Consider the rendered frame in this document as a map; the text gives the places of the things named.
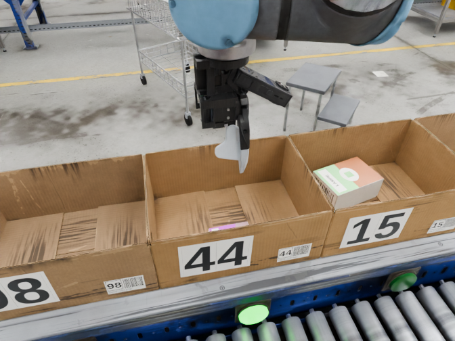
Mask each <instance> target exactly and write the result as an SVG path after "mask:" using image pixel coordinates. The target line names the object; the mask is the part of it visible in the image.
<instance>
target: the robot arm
mask: <svg viewBox="0 0 455 341"><path fill-rule="evenodd" d="M413 1H414V0H168V2H169V9H170V12H171V16H172V19H173V21H174V23H175V25H176V26H177V28H178V29H179V31H180V32H181V33H182V34H183V36H185V37H186V38H187V39H188V40H189V41H191V42H192V43H194V44H195V45H197V48H198V52H195V53H193V56H194V75H195V82H194V91H195V101H196V109H199V108H200V115H201V119H200V121H201V122H202V129H209V128H213V129H218V128H223V127H225V141H224V142H223V143H221V144H219V145H218V146H217V147H216V148H215V155H216V157H218V158H223V159H230V160H238V163H239V171H240V173H243V172H244V170H245V168H246V165H247V163H248V154H249V148H250V125H249V119H248V116H249V102H248V95H247V93H248V91H250V92H252V93H255V94H257V95H259V96H261V97H263V98H265V99H268V100H269V101H270V102H272V103H273V104H276V105H278V106H282V107H284V108H285V107H286V106H287V105H288V103H289V101H290V100H291V99H292V97H293V95H292V94H291V93H290V91H289V90H290V89H289V88H288V87H287V86H286V85H284V84H282V83H281V82H279V81H273V80H272V79H270V78H268V77H266V76H264V75H262V74H260V73H258V72H256V71H254V70H252V69H250V68H248V67H246V65H247V64H248V62H249V56H250V55H251V54H252V53H253V52H255V49H256V39H258V40H270V41H275V40H284V41H307V42H320V43H346V44H350V45H353V46H358V47H360V46H365V45H378V44H381V43H384V42H386V41H388V40H389V39H391V38H392V37H393V36H394V35H395V34H396V33H397V32H398V30H399V29H400V26H401V25H402V22H404V21H405V20H406V18H407V16H408V14H409V12H410V9H411V7H412V4H413ZM197 94H198V98H199V100H200V101H199V102H198V100H197ZM236 120H237V126H236Z"/></svg>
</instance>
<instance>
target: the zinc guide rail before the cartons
mask: <svg viewBox="0 0 455 341"><path fill-rule="evenodd" d="M451 253H455V233H448V234H444V235H438V236H434V237H428V238H424V239H420V240H414V241H410V242H403V243H399V244H393V245H389V246H383V247H379V248H373V249H369V250H362V251H358V252H352V253H348V254H342V255H338V256H331V257H328V258H321V259H317V260H311V261H307V262H303V263H297V264H293V265H286V266H283V267H276V268H272V269H266V270H262V271H255V272H252V273H245V274H242V275H235V276H231V277H224V278H221V279H214V280H210V281H204V282H200V283H193V284H190V285H186V286H179V287H176V288H169V289H166V290H159V291H155V292H148V293H145V294H138V295H134V296H128V297H124V298H118V299H114V300H107V301H103V302H97V303H93V304H87V305H83V306H77V307H73V308H69V309H62V310H59V311H52V312H48V313H42V314H38V315H32V316H28V317H21V318H17V319H11V320H7V321H1V322H0V341H32V340H38V339H41V338H48V337H51V336H57V335H61V334H67V333H70V332H77V331H81V330H84V329H90V328H94V327H100V326H103V325H110V324H113V323H119V322H123V321H129V320H133V319H139V318H142V317H149V316H152V315H158V314H162V313H168V312H171V311H178V310H182V309H187V308H191V307H195V306H201V305H204V304H210V303H214V302H220V301H224V300H230V299H234V298H239V297H243V296H250V295H253V294H259V293H263V292H268V291H272V290H279V289H282V288H288V287H292V286H298V285H302V284H305V283H311V282H315V281H321V280H325V279H331V278H335V277H340V276H344V275H351V274H354V273H360V272H364V271H369V270H373V269H380V268H383V267H389V266H393V265H399V264H403V263H408V262H412V261H416V260H422V259H426V258H432V257H436V256H441V255H445V254H451Z"/></svg>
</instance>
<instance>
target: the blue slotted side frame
mask: <svg viewBox="0 0 455 341"><path fill-rule="evenodd" d="M417 267H421V269H420V271H419V272H418V274H417V275H416V277H417V280H416V282H415V284H414V285H412V286H411V287H409V288H408V289H406V290H402V291H403V292H406V291H411V292H412V293H413V294H414V295H415V297H416V298H418V297H417V296H416V293H417V292H418V291H419V290H420V288H419V285H420V284H422V285H423V286H424V287H427V286H432V287H434V288H435V290H436V291H437V288H438V287H439V286H440V285H441V284H440V283H439V281H440V280H443V281H444V282H445V283H446V282H449V281H453V282H454V283H455V253H451V254H445V255H441V256H436V257H432V258H426V259H422V260H416V261H412V262H408V263H403V264H399V265H393V266H389V267H383V268H380V269H373V270H369V271H364V272H360V273H354V274H351V275H344V276H340V277H335V278H331V279H325V280H321V281H315V282H311V283H305V284H302V285H298V286H292V287H288V288H282V289H279V290H272V291H268V292H263V293H259V294H253V295H250V296H243V297H239V298H234V299H230V300H224V301H220V302H214V303H210V304H204V305H201V306H195V307H191V308H187V309H182V310H178V311H171V312H168V313H162V314H158V315H152V316H149V317H142V318H139V319H133V320H129V321H123V322H119V323H113V324H110V325H103V326H100V327H94V328H90V329H84V330H81V331H77V332H70V333H67V334H61V335H57V336H51V337H48V338H41V339H38V340H32V341H71V340H77V339H81V338H86V337H90V336H94V337H95V338H96V340H97V341H110V340H111V339H113V340H114V341H186V337H187V336H191V339H194V340H198V341H206V339H207V338H208V337H209V336H211V335H212V331H213V330H217V333H218V334H224V335H225V338H226V341H230V340H232V333H233V332H234V331H235V330H237V329H238V328H237V325H242V327H247V328H249V329H250V330H251V333H252V336H254V335H257V334H258V333H257V328H258V326H260V325H261V324H262V321H260V322H258V323H254V324H243V323H235V306H237V305H241V304H247V303H250V302H256V301H260V300H266V299H271V304H270V309H269V316H267V317H266V318H265V319H266V320H267V322H273V323H275V324H276V327H277V329H282V322H283V321H284V320H285V319H286V315H287V314H290V316H291V317H298V318H299V319H300V321H301V324H304V323H306V321H305V318H306V316H307V315H308V314H310V312H309V309H314V311H322V312H323V314H324V316H325V318H326V319H327V318H330V317H329V315H328V313H329V311H330V310H332V309H333V307H332V305H333V304H335V303H336V304H337V306H345V307H346V308H347V310H348V312H349V313H352V310H351V308H352V306H353V305H354V304H356V303H355V299H356V298H358V299H359V301H360V302H361V301H368V302H369V303H370V306H371V307H372V308H375V307H374V301H375V300H377V299H378V298H377V296H376V295H377V294H381V296H382V297H383V296H390V297H391V298H392V300H393V301H394V303H396V301H395V297H396V296H397V295H399V292H394V291H392V290H386V291H381V290H382V288H383V286H384V284H385V282H386V280H387V279H388V277H389V275H390V274H391V273H394V272H397V271H403V270H407V269H413V268H417ZM444 268H446V269H445V270H444V271H443V269H444ZM442 271H443V272H442ZM424 272H426V273H425V274H424V275H423V273H424ZM422 275H423V276H422ZM421 276H422V277H421ZM382 281H384V282H383V284H382V285H381V286H380V284H381V282H382ZM360 286H362V288H361V290H358V289H359V287H360ZM339 290H340V292H339V294H338V295H336V293H337V291H339ZM437 293H438V292H437ZM315 295H318V296H317V298H316V299H315V300H313V298H314V296H315ZM292 300H294V303H293V304H292V305H290V302H291V301H292ZM218 316H221V320H220V321H217V317H218ZM193 321H194V322H195V323H196V325H195V326H191V322H193ZM166 327H168V328H169V332H166V331H165V328H166ZM153 332H154V333H153ZM139 333H141V334H142V336H143V337H142V338H138V336H137V334H139Z"/></svg>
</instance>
